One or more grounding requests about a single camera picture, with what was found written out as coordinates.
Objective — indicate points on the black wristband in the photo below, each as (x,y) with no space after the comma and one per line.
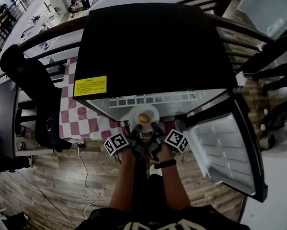
(165,164)

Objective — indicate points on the person's black printed shirt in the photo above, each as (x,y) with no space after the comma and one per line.
(158,220)

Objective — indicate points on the grey office desk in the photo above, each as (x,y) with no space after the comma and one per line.
(2,116)

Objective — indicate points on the pink white checkered tablecloth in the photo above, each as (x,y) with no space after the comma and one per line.
(86,123)

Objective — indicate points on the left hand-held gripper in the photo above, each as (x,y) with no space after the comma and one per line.
(117,144)

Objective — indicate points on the person's right forearm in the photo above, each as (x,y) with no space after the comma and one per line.
(174,188)

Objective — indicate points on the brown bread roll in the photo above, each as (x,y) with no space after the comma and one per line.
(144,118)

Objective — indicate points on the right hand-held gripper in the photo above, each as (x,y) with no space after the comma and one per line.
(175,140)

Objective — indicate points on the person's left forearm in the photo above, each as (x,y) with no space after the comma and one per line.
(124,181)

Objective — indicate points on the person's white shoe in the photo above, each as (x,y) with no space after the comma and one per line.
(155,170)

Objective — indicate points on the white round plate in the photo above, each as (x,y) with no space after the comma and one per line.
(134,115)

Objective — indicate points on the white cabinet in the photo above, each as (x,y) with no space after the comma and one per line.
(266,6)

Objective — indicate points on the person's black trousers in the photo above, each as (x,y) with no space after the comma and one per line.
(141,188)

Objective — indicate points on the black mini fridge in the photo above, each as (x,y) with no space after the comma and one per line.
(146,51)

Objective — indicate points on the white power adapter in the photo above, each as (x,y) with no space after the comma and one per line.
(240,78)

